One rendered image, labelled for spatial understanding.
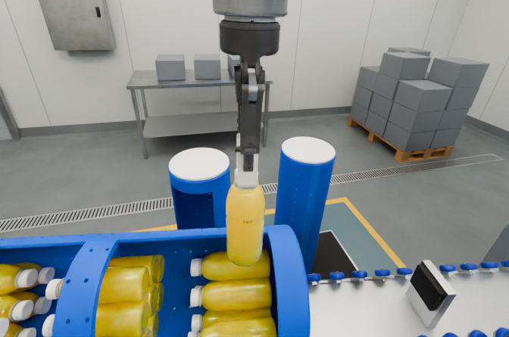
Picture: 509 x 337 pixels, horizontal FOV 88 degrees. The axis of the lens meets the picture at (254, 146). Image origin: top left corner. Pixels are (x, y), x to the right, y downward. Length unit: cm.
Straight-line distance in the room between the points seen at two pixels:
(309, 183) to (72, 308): 104
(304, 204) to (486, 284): 74
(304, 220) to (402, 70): 262
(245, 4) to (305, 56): 399
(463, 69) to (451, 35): 220
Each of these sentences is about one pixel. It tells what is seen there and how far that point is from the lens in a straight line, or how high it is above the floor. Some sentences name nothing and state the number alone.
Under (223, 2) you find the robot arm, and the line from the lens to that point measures 32.
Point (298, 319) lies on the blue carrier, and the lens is 61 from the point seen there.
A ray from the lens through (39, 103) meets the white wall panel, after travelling 440.
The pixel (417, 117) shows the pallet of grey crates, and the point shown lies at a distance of 356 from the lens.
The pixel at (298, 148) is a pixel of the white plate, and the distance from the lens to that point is 140.
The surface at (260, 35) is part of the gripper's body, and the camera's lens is 32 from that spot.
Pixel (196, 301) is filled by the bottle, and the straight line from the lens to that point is 74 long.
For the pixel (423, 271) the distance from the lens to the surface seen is 91.
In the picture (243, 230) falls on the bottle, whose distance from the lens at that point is 47.
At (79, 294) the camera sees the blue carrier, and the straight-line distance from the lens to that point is 65.
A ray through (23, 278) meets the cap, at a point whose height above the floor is 113.
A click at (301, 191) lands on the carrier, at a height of 86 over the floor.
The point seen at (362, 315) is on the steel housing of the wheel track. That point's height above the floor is 93.
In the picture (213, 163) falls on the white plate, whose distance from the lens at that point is 124.
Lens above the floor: 170
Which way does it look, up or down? 29 degrees down
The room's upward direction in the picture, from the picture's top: 2 degrees clockwise
